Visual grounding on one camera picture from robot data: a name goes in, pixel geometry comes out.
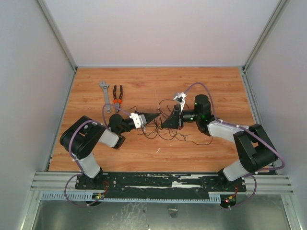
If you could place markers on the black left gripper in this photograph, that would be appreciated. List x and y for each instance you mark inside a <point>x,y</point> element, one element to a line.
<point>148,117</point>

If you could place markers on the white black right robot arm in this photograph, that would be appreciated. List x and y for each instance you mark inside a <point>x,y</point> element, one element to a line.
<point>255,149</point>

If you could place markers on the silver adjustable wrench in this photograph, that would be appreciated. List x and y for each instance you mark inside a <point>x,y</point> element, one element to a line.
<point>105,87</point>

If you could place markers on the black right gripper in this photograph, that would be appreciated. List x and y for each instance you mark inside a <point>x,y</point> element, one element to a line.
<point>179,118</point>

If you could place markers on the aluminium frame rail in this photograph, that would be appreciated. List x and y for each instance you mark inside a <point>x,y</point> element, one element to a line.
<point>266,184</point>

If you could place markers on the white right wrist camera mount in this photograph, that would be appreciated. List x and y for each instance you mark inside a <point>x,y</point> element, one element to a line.
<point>180,99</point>

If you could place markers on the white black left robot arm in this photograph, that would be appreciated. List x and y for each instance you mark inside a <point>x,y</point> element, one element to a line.
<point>80,139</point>

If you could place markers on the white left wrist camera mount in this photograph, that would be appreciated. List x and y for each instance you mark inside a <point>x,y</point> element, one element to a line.
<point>139,120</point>

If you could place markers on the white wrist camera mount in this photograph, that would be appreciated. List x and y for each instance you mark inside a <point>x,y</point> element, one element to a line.
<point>139,120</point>
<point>180,99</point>

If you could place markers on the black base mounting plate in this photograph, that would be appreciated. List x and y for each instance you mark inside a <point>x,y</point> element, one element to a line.
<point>161,185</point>

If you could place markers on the orange black pliers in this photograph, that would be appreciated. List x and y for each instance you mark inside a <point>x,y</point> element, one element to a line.
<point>117,100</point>

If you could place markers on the black zip tie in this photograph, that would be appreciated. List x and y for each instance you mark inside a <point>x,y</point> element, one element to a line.
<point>158,118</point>

